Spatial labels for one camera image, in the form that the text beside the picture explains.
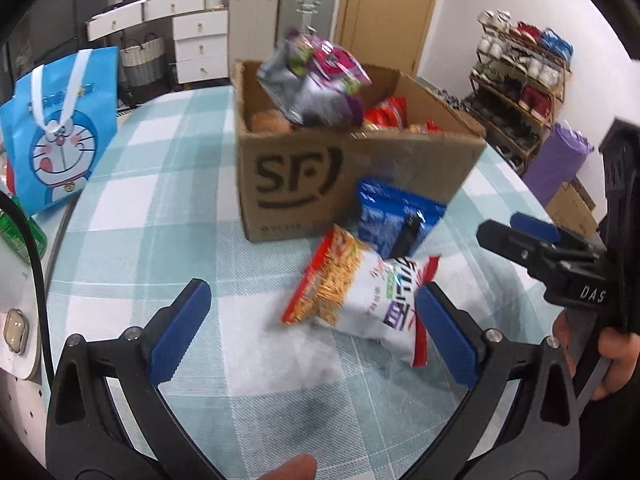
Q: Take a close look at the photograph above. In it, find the group of shoes on floor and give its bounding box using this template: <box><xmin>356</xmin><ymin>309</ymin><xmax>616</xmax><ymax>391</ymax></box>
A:
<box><xmin>425</xmin><ymin>80</ymin><xmax>472</xmax><ymax>112</ymax></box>

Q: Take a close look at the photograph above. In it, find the cardboard box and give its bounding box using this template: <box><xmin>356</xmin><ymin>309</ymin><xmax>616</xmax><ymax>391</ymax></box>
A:
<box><xmin>232</xmin><ymin>58</ymin><xmax>487</xmax><ymax>244</ymax></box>
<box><xmin>545</xmin><ymin>177</ymin><xmax>609</xmax><ymax>237</ymax></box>

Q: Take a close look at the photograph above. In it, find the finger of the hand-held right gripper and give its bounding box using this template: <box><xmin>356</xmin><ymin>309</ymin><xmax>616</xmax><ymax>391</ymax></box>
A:
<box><xmin>476</xmin><ymin>219</ymin><xmax>602</xmax><ymax>287</ymax></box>
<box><xmin>510</xmin><ymin>212</ymin><xmax>602</xmax><ymax>254</ymax></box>

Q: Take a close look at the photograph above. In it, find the woven laundry basket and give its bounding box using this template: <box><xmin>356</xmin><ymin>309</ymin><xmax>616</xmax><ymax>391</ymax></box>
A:
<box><xmin>119</xmin><ymin>32</ymin><xmax>166</xmax><ymax>89</ymax></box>

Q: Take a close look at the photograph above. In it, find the silver suitcase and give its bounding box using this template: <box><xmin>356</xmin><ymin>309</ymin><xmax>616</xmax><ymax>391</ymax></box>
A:
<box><xmin>278</xmin><ymin>0</ymin><xmax>337</xmax><ymax>61</ymax></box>

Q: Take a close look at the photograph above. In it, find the wooden shoe rack with shoes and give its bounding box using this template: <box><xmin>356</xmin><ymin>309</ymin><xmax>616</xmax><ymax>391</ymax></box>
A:
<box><xmin>467</xmin><ymin>9</ymin><xmax>574</xmax><ymax>172</ymax></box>

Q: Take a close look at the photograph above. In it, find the person's right hand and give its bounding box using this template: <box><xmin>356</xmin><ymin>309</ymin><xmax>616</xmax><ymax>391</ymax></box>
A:
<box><xmin>553</xmin><ymin>310</ymin><xmax>640</xmax><ymax>401</ymax></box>

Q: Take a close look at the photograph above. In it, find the black refrigerator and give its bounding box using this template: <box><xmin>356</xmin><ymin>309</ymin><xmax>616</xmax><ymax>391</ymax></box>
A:
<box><xmin>0</xmin><ymin>0</ymin><xmax>103</xmax><ymax>78</ymax></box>

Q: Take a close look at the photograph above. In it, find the blue cartoon tote bag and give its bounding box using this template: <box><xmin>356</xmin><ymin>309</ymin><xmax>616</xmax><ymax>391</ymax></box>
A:
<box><xmin>0</xmin><ymin>46</ymin><xmax>121</xmax><ymax>219</ymax></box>

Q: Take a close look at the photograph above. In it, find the beige suitcase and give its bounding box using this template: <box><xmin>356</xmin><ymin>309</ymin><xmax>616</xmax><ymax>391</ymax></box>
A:
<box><xmin>227</xmin><ymin>0</ymin><xmax>282</xmax><ymax>86</ymax></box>

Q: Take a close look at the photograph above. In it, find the checked tablecloth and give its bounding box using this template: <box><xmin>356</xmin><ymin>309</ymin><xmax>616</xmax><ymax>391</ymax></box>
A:
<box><xmin>46</xmin><ymin>84</ymin><xmax>601</xmax><ymax>480</ymax></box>

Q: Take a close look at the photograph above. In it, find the white orange noodle snack bag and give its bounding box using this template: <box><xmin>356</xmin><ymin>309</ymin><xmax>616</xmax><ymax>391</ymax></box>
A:
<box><xmin>281</xmin><ymin>224</ymin><xmax>442</xmax><ymax>369</ymax></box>

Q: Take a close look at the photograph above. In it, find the cardboard box on floor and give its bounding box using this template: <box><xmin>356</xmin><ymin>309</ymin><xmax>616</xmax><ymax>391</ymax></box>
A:
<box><xmin>545</xmin><ymin>177</ymin><xmax>609</xmax><ymax>237</ymax></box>

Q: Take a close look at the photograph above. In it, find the black cable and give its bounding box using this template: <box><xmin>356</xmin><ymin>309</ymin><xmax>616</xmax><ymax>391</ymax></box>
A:
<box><xmin>0</xmin><ymin>192</ymin><xmax>57</xmax><ymax>386</ymax></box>

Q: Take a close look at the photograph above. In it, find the red chip snack bag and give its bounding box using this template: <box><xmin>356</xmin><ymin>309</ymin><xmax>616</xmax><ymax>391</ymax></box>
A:
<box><xmin>363</xmin><ymin>96</ymin><xmax>409</xmax><ymax>131</ymax></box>

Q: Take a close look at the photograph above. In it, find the purple yoga mat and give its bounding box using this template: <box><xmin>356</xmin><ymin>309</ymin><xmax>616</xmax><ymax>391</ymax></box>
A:
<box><xmin>521</xmin><ymin>120</ymin><xmax>595</xmax><ymax>207</ymax></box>

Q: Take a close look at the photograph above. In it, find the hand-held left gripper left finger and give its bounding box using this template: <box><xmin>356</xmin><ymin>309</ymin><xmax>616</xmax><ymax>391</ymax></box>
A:
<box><xmin>45</xmin><ymin>278</ymin><xmax>221</xmax><ymax>480</ymax></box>

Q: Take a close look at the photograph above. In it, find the white side table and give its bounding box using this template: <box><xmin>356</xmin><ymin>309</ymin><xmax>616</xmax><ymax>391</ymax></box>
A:
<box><xmin>0</xmin><ymin>200</ymin><xmax>77</xmax><ymax>387</ymax></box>

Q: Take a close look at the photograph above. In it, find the wooden door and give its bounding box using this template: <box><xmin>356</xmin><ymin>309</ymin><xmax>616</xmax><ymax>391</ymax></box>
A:
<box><xmin>334</xmin><ymin>0</ymin><xmax>445</xmax><ymax>79</ymax></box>

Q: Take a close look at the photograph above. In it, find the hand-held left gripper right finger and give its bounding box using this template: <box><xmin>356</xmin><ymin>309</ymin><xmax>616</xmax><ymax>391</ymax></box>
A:
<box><xmin>415</xmin><ymin>281</ymin><xmax>583</xmax><ymax>480</ymax></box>

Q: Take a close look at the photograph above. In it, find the person's right forearm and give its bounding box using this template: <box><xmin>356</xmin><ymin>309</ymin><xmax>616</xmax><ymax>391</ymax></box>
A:
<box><xmin>580</xmin><ymin>395</ymin><xmax>640</xmax><ymax>480</ymax></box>

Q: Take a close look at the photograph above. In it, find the pink purple snack bag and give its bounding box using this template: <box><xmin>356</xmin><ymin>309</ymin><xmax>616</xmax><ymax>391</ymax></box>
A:
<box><xmin>256</xmin><ymin>27</ymin><xmax>374</xmax><ymax>129</ymax></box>

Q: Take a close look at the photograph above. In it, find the person's left hand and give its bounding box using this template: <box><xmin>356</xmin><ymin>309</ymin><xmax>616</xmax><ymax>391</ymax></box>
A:
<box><xmin>252</xmin><ymin>453</ymin><xmax>319</xmax><ymax>480</ymax></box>

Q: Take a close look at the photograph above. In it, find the small grey rounded case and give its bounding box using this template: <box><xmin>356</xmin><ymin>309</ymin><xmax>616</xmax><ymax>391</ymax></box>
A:
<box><xmin>2</xmin><ymin>309</ymin><xmax>29</xmax><ymax>356</ymax></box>

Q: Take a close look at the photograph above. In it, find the blue snack bag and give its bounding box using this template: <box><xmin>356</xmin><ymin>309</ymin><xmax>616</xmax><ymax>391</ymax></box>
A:
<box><xmin>356</xmin><ymin>178</ymin><xmax>447</xmax><ymax>261</ymax></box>

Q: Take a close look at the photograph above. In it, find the white desk with drawers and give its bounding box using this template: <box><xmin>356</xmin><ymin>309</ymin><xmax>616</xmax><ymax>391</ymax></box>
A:
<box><xmin>86</xmin><ymin>0</ymin><xmax>231</xmax><ymax>87</ymax></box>

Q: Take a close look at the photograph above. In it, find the green drink can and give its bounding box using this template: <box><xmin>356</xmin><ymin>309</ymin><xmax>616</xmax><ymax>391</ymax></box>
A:
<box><xmin>0</xmin><ymin>209</ymin><xmax>48</xmax><ymax>264</ymax></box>

